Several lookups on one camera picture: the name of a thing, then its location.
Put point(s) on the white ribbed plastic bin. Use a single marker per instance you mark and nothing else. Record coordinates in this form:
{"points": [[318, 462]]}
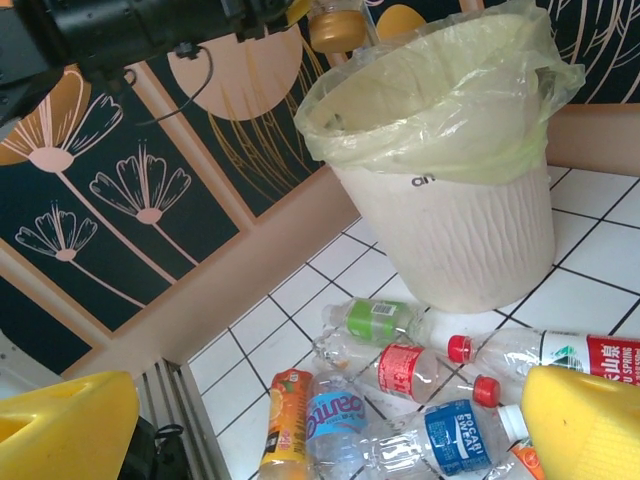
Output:
{"points": [[475, 240]]}

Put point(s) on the small red label bottle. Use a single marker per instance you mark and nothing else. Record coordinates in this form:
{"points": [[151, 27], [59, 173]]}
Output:
{"points": [[400, 370]]}

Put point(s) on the orange juice bottle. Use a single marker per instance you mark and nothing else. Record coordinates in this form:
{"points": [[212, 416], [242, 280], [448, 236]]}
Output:
{"points": [[290, 415]]}

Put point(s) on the light blue label bottle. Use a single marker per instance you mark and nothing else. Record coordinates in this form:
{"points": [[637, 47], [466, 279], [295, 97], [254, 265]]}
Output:
{"points": [[332, 420]]}

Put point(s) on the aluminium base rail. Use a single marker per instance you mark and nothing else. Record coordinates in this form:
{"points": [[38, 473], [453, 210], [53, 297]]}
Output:
{"points": [[185, 425]]}

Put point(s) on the green label bottle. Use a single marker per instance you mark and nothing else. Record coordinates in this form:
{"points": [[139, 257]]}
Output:
{"points": [[372, 320]]}

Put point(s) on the brown label bottle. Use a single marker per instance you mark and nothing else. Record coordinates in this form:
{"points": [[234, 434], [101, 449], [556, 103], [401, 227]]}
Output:
{"points": [[335, 30]]}

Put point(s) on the pale green bin liner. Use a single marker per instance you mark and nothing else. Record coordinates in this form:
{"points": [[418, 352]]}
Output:
{"points": [[400, 125]]}

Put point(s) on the large red white label bottle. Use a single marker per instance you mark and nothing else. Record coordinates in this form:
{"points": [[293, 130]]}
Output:
{"points": [[565, 350]]}

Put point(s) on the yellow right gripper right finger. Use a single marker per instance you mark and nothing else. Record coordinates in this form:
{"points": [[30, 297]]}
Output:
{"points": [[590, 430]]}

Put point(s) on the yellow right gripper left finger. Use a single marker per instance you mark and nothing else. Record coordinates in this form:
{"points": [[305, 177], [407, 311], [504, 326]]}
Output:
{"points": [[65, 435]]}

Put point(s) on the dark blue label bottle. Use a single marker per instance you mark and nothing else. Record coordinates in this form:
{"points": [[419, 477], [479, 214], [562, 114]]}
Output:
{"points": [[455, 435]]}

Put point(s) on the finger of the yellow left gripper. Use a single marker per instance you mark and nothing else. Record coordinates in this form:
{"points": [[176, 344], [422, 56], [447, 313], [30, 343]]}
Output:
{"points": [[299, 10]]}

